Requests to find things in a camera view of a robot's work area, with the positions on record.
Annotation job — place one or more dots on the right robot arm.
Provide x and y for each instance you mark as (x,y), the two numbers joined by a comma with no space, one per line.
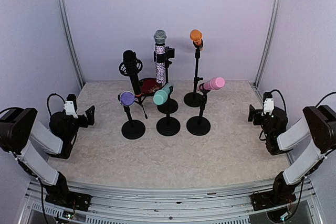
(315,131)

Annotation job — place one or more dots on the black stand of purple microphone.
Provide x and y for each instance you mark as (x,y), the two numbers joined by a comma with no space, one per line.
(132,129)

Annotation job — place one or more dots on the black stand of orange microphone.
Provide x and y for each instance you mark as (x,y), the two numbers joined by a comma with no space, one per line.
(193,99)

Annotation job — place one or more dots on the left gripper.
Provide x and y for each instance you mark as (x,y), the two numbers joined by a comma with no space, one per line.
(90,117)

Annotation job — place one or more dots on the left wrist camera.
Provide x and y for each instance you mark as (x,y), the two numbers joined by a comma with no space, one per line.
(70,110)

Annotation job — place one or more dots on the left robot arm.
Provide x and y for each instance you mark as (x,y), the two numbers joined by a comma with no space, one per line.
(21,130)

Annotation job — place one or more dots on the rhinestone silver microphone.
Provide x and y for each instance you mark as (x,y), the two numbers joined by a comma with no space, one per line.
(159,55)

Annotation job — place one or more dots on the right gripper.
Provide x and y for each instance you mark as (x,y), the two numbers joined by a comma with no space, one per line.
(257,112)

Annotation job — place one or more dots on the front aluminium rail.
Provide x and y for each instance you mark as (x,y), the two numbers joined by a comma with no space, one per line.
(228,204)

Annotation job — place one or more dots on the black stand of teal microphone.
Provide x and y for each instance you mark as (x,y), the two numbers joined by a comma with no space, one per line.
(168,126)

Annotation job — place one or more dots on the pink microphone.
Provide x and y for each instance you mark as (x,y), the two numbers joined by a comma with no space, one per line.
(213,84)

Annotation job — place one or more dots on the right aluminium frame post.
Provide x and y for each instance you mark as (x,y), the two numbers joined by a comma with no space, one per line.
(267,44)

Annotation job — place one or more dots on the black stand of pink microphone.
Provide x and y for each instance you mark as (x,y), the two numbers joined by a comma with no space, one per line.
(199,125)

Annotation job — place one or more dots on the red floral plate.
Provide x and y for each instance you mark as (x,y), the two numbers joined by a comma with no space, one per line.
(149,86)

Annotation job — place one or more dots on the teal microphone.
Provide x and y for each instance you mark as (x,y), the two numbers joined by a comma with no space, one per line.
(161,96)

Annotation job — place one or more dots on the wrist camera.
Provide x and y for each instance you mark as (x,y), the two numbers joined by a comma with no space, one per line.
(70,110)
(268,106)

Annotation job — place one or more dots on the black stand of rhinestone microphone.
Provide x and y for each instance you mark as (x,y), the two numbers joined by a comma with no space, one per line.
(170,53)

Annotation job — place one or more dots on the purple microphone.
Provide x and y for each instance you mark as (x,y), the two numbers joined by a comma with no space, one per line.
(126,98)

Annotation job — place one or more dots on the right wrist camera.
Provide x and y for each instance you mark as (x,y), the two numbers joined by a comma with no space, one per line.
(268,106)

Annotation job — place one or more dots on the black tripod shock-mount stand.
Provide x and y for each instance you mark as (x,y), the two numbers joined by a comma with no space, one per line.
(131,69)

